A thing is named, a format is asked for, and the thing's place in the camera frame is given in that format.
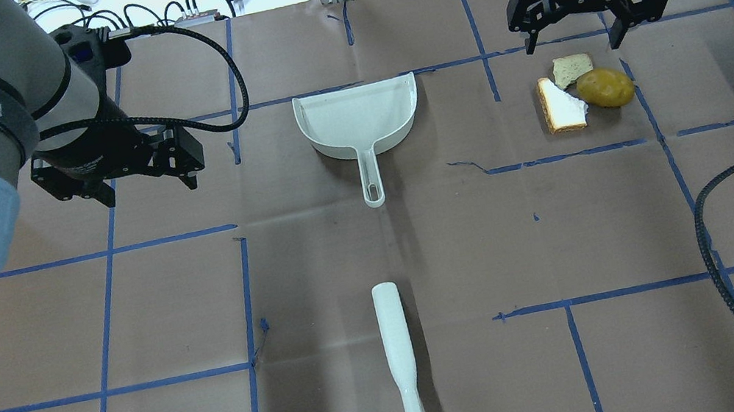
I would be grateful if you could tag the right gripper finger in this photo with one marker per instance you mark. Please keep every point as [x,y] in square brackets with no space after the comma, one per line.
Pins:
[530,17]
[628,14]

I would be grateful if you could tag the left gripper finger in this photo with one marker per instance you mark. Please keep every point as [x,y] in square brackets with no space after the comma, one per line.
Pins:
[63,187]
[182,155]

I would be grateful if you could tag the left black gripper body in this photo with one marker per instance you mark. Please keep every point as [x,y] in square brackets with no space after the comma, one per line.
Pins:
[96,148]

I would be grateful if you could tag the brown bread piece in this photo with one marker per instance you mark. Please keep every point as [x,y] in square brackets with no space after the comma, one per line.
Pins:
[567,70]

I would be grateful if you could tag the yellow potato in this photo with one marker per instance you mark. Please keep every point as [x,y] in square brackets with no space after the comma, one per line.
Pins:
[605,87]

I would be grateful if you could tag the white bread slice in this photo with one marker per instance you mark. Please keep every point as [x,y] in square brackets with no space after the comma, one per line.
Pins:
[562,111]

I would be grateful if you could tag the pale green dustpan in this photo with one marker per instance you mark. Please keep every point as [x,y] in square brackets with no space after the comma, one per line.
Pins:
[360,124]

